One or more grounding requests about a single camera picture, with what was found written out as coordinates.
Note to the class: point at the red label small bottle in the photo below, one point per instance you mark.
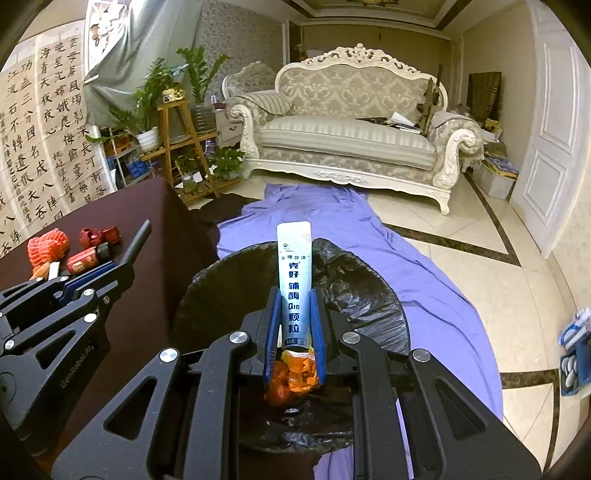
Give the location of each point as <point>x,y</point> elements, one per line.
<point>88,258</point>

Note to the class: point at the wooden plant stand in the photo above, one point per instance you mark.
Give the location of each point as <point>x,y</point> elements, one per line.
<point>168,151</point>

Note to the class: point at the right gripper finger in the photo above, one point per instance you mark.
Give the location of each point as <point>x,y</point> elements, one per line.
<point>40,298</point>
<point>19,334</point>

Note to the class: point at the tall dark potted plant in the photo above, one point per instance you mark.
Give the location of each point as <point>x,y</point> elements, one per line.
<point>200,76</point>

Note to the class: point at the purple cloth on floor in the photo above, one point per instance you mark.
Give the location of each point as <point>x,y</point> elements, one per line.
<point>440,318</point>

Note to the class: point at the calligraphy paper scrolls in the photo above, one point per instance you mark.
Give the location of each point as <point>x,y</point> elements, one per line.
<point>48,167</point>

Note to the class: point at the dark red ribbon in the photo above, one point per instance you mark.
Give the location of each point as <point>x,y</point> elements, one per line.
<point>91,237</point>

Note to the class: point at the metal shelf rack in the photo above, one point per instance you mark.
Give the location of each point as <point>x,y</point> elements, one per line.
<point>123,158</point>

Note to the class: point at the white blue sachet stick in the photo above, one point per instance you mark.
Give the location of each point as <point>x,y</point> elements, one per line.
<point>294,254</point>

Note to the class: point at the ornate armchair behind sofa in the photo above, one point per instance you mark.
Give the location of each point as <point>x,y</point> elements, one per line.
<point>254,77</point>

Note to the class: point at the grey hanging sheet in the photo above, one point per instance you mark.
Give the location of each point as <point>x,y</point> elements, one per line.
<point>152,29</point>

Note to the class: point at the orange peel piece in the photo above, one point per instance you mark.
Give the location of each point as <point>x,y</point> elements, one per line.
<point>41,271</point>

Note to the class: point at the black trash bag bin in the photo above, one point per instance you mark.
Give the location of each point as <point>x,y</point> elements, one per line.
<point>220,296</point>

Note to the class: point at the white door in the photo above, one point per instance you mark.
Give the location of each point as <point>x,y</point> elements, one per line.
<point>557,149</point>

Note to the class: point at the white potted green plant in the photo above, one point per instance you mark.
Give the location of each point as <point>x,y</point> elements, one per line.
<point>138,121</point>

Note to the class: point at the white paper strip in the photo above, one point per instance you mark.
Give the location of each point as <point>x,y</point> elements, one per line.
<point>54,269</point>

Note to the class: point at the orange foam fruit net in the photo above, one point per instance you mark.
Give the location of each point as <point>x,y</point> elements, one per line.
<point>49,247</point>

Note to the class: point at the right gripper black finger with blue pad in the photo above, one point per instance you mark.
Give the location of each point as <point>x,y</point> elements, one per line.
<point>177,418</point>
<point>412,417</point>

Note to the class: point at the ornate white sofa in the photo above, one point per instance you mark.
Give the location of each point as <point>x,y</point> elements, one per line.
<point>356,116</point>

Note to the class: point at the orange plastic bag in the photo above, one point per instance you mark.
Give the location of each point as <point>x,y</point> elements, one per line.
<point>294,375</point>

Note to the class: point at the small floor plant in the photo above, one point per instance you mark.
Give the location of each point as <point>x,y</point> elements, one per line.
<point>226,163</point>

